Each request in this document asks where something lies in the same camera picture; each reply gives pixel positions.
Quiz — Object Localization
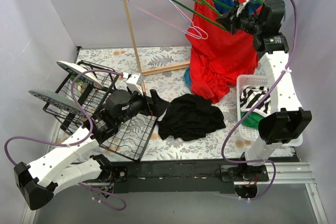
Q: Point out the black tank top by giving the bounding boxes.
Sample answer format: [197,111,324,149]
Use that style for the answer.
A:
[157,94,226,142]

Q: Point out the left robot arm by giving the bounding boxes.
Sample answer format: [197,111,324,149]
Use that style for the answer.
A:
[14,90,170,210]

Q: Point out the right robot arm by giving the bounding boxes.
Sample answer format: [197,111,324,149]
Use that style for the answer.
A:
[216,0,312,182]

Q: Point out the red tank top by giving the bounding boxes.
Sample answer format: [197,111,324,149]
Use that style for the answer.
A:
[187,0,258,103]

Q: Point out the wooden clothes rack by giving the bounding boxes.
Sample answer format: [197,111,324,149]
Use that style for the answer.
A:
[116,0,278,93]

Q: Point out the teal dish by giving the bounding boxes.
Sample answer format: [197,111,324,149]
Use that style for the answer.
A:
[183,67,192,89]

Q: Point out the white green rimmed plate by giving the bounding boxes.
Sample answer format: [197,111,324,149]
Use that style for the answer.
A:
[56,61,103,89]

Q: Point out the black white striped garment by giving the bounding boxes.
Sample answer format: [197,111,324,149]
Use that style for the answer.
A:
[239,86,271,117]

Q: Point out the white plastic basket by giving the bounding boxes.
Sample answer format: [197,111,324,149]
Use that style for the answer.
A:
[236,74,303,147]

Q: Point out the grey patterned plate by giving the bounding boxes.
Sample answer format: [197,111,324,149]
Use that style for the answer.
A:
[28,89,85,116]

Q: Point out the green garment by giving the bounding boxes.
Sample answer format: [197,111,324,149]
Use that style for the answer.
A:
[242,112,264,129]

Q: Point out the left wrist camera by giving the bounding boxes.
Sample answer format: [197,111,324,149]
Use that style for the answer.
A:
[126,73,144,95]

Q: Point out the blue wire hanger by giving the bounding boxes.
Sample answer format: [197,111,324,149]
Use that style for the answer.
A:
[118,0,203,40]

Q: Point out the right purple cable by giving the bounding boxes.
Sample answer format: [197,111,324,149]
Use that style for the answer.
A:
[222,0,299,201]

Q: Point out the purple cable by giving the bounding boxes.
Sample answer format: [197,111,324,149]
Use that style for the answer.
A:
[4,68,127,211]
[222,0,299,201]

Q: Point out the black wire dish rack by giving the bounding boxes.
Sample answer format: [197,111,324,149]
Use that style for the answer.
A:
[37,61,169,162]

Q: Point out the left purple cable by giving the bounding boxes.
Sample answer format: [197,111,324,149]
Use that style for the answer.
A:
[4,68,127,211]

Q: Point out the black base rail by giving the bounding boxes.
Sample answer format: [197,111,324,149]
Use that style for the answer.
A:
[110,157,289,193]

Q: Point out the pink wire hanger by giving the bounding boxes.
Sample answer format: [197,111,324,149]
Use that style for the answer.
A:
[125,0,208,40]

